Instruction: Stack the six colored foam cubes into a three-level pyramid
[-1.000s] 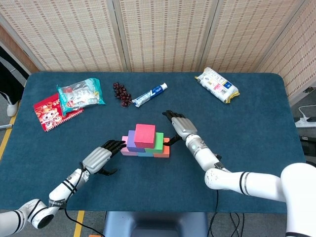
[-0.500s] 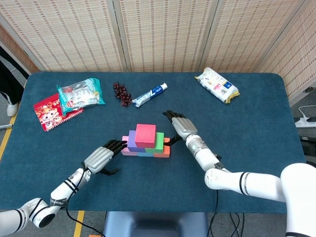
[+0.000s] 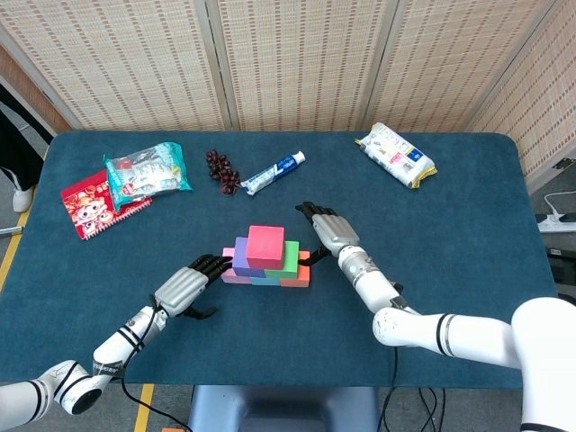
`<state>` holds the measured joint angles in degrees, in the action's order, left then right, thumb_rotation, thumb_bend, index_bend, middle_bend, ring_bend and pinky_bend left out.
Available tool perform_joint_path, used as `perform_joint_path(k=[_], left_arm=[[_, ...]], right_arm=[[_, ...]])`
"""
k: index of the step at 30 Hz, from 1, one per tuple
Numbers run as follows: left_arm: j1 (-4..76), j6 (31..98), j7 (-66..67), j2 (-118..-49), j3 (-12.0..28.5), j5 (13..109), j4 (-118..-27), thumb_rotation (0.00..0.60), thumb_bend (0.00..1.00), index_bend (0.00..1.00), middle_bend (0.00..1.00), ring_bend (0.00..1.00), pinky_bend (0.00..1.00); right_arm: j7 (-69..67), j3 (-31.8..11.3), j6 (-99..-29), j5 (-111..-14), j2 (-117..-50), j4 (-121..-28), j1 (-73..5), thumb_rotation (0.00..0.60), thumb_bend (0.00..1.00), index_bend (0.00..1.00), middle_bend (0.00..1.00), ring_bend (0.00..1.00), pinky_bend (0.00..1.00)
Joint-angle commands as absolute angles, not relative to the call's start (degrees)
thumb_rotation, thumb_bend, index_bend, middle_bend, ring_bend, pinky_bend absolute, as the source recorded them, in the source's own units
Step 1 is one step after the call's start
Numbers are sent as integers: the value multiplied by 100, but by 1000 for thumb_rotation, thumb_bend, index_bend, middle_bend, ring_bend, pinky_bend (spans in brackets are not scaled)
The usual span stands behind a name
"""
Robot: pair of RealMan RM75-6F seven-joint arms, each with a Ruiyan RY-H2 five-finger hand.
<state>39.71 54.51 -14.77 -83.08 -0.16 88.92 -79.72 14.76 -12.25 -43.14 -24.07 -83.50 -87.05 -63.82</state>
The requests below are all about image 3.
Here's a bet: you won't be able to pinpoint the black floor cables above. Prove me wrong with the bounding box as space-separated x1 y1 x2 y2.
382 386 451 432

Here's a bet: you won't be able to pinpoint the dark red grape bunch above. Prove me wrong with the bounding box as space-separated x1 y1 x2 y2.
205 149 242 198

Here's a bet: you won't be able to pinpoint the red foam cube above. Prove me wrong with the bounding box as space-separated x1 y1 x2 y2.
246 224 286 271

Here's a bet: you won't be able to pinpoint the white yellow snack bag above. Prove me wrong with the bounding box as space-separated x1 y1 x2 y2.
354 121 438 190

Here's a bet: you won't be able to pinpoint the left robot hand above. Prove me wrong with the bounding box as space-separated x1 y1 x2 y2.
154 254 234 320

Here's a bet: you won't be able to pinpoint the red snack packet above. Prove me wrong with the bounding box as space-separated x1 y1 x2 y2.
60 169 154 242

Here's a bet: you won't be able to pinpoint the white power strip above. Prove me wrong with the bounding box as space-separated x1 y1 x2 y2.
536 211 576 234

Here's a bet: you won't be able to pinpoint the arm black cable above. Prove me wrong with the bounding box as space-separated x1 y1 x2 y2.
119 294 193 432
376 346 400 432

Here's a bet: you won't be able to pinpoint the white power cable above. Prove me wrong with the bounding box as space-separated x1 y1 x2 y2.
543 191 576 217

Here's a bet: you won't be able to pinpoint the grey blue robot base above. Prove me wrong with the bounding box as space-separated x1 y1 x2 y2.
187 385 382 432

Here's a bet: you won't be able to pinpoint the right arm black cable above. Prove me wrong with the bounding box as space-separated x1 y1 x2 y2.
376 346 400 432

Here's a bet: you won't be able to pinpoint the teal snack bag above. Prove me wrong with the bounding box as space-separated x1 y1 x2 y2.
103 141 194 213

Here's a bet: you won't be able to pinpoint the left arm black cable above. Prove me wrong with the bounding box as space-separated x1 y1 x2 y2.
119 294 193 432

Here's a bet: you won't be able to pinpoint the green foam cube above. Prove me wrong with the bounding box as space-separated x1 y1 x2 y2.
264 240 301 280

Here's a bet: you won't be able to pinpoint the person's black trouser leg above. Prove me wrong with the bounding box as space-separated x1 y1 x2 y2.
0 83 56 194

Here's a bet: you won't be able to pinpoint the person's white shoe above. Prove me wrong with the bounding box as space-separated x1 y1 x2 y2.
12 184 36 213

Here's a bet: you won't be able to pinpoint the blue white toothpaste tube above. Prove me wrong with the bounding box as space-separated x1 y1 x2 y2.
239 150 307 197

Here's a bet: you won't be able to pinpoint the teal felt table cover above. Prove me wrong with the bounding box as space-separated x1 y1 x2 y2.
0 130 576 391

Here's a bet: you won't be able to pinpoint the woven folding screen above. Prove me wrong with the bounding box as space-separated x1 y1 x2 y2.
0 0 576 185

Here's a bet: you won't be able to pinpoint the pink foam cube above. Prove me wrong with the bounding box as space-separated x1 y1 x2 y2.
220 247 253 285

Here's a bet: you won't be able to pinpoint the purple foam cube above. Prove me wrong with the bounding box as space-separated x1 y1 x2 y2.
230 236 266 278

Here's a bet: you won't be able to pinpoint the dark equipment box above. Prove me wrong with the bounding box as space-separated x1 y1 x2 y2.
543 246 576 284

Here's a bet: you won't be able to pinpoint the orange foam cube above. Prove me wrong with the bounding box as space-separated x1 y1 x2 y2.
279 250 312 289

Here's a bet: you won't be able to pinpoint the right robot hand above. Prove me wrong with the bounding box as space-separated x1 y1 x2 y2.
294 201 361 267

